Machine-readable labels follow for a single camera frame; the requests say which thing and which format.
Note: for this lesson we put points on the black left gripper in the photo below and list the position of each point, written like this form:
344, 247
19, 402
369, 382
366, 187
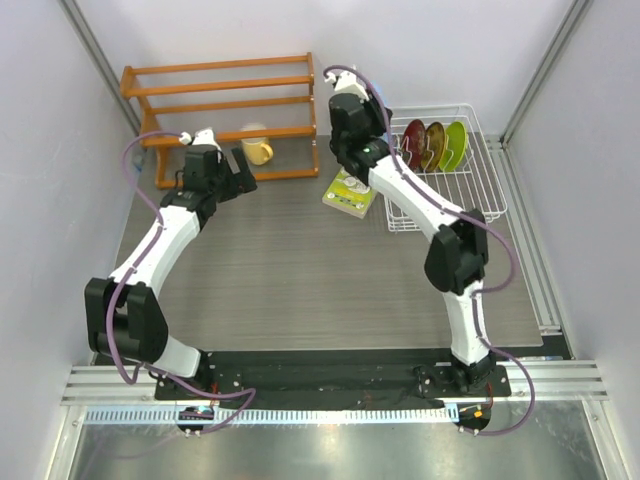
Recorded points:
243, 182

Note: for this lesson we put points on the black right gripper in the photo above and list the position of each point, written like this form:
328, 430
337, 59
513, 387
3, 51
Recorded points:
375, 111

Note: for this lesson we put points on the red floral plate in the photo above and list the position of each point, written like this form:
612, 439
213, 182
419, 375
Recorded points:
414, 143

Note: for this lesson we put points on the light blue plate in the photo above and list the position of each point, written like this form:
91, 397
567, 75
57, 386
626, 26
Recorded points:
380, 100

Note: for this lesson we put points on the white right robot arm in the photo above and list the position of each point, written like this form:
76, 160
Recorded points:
458, 246

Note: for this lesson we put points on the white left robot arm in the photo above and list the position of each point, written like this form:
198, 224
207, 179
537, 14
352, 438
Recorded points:
124, 318

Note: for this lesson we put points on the orange wooden shelf rack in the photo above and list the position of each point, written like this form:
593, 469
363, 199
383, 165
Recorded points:
269, 101

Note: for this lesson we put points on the yellow mug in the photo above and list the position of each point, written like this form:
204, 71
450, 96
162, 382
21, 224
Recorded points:
257, 150

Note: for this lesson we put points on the green book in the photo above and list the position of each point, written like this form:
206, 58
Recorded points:
350, 195

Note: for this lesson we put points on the yellow patterned plate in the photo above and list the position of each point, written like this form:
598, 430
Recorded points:
435, 146

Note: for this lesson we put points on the lime green plate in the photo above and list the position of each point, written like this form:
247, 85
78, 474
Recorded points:
456, 146

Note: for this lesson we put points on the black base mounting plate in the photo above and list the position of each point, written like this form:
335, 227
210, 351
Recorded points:
338, 380

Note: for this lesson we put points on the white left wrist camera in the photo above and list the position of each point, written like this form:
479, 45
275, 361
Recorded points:
203, 137

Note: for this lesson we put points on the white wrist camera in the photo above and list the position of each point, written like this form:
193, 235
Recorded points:
203, 137
345, 81

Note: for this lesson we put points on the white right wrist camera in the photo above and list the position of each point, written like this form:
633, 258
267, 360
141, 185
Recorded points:
345, 81

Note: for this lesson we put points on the white wire dish rack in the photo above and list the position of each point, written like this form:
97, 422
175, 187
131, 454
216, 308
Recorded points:
474, 182

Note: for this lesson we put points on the slotted cable duct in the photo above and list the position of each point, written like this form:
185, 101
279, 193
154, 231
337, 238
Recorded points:
182, 415

